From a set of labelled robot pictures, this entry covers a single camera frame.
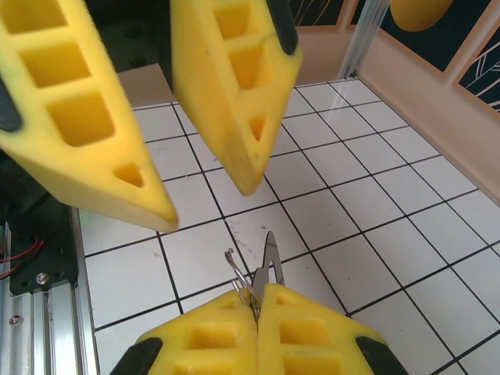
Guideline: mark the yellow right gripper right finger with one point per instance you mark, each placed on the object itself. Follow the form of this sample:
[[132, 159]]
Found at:
[[312, 340]]

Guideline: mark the dark wall panel leaf outlines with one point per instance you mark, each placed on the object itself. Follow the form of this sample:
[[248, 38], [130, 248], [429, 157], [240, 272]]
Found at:
[[488, 78]]

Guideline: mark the dark wall panel golden lines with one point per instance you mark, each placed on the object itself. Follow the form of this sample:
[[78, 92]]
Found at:
[[320, 11]]

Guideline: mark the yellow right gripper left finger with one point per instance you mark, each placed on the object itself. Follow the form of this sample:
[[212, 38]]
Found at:
[[203, 343]]

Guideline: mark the dark wall panel yellow oval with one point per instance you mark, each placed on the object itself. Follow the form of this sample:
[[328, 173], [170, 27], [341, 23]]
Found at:
[[461, 33]]

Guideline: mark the silver metal key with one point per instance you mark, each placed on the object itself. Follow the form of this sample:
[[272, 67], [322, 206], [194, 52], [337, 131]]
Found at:
[[269, 254]]

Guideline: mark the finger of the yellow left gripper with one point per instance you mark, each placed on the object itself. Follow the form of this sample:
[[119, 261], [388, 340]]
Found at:
[[203, 78], [97, 176]]

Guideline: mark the aluminium corner post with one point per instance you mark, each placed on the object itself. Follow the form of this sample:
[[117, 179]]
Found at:
[[361, 39]]

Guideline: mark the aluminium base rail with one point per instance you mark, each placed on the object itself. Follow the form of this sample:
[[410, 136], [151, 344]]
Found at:
[[47, 332]]

